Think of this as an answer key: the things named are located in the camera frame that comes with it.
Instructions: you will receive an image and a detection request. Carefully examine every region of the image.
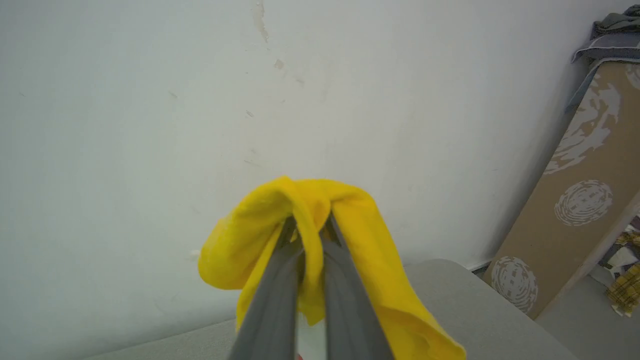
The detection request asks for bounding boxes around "grey fabric sofa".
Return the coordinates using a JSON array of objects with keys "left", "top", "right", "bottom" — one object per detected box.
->
[{"left": 85, "top": 258, "right": 581, "bottom": 360}]

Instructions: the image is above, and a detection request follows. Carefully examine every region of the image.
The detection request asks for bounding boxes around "brown board with white swirls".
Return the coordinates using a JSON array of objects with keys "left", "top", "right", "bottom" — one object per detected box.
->
[{"left": 482, "top": 57, "right": 640, "bottom": 321}]

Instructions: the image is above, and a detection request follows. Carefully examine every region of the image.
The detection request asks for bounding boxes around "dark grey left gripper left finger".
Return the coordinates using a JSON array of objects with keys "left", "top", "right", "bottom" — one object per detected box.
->
[{"left": 227, "top": 216, "right": 305, "bottom": 360}]

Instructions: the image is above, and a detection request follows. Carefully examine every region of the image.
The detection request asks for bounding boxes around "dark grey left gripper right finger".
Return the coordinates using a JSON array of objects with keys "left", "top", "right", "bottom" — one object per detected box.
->
[{"left": 320, "top": 212, "right": 396, "bottom": 360}]

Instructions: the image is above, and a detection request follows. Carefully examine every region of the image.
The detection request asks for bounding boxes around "yellow cartoon print garment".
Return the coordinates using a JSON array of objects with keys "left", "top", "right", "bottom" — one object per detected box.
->
[{"left": 198, "top": 175, "right": 468, "bottom": 360}]

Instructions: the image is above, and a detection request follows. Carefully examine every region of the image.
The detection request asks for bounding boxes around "yellow plaid fabric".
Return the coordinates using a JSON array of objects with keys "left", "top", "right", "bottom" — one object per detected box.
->
[{"left": 605, "top": 262, "right": 640, "bottom": 318}]

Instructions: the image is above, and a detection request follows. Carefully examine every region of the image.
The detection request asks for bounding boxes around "grey blue folded cloth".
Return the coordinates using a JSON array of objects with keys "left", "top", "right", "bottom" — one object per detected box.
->
[{"left": 565, "top": 32, "right": 640, "bottom": 113}]

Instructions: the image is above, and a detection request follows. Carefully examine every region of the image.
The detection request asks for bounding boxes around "dark grey green crumpled garment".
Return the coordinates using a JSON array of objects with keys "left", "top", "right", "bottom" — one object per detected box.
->
[{"left": 592, "top": 5, "right": 640, "bottom": 41}]

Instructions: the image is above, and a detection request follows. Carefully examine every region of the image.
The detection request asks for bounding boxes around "purple white patterned cloth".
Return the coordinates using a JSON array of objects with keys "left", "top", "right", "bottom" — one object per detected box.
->
[{"left": 597, "top": 215, "right": 640, "bottom": 276}]

